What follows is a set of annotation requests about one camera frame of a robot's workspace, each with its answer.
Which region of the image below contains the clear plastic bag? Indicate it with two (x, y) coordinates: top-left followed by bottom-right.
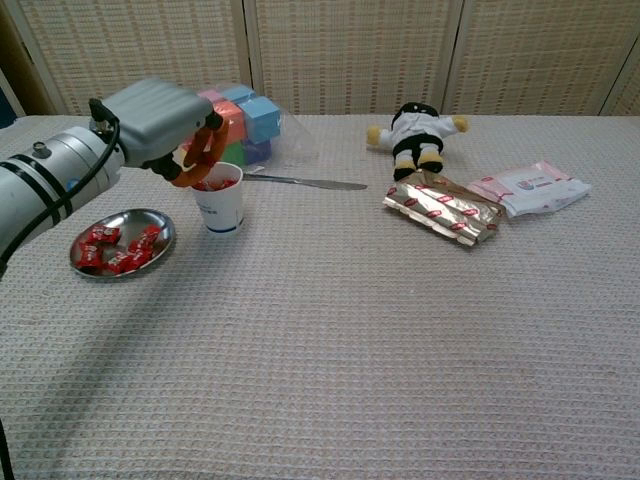
(197, 82), (321, 174)

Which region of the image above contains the woven bamboo screen panel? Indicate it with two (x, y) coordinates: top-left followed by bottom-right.
(442, 0), (640, 117)
(599, 44), (640, 117)
(242, 0), (464, 117)
(19, 0), (254, 117)

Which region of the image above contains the pile of red candies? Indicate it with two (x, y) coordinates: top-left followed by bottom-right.
(75, 223), (162, 276)

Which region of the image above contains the beige woven tablecloth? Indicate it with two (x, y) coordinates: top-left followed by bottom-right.
(0, 113), (640, 480)

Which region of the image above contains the purple foam cube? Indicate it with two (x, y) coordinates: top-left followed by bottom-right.
(243, 138), (274, 164)

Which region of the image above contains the white paper cup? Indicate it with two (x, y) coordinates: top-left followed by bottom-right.
(189, 162), (245, 239)

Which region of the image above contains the orange foam cube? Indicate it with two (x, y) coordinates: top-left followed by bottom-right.
(212, 101), (247, 146)

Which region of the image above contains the green foam cube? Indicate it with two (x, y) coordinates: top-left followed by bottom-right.
(217, 143), (247, 167)

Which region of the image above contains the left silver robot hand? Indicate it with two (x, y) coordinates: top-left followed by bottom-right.
(88, 78), (231, 190)

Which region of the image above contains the silver table knife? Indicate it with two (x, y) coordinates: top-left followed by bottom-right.
(242, 172), (369, 192)

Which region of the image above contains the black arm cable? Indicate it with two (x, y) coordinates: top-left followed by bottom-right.
(0, 98), (121, 480)

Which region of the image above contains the round metal plate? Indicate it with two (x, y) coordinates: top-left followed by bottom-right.
(68, 208), (177, 281)

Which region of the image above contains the brown wooden board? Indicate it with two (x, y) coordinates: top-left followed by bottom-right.
(0, 4), (56, 117)

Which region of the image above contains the plush doll in white shirt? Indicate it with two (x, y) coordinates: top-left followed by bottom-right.
(366, 101), (471, 182)

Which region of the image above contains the pink white wet wipes pack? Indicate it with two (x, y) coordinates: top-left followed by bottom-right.
(467, 159), (594, 220)

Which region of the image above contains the gold foil snack package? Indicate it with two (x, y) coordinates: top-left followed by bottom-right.
(382, 169), (505, 247)

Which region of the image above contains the light blue foam cube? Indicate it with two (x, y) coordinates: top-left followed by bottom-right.
(238, 96), (282, 144)
(221, 84), (257, 104)

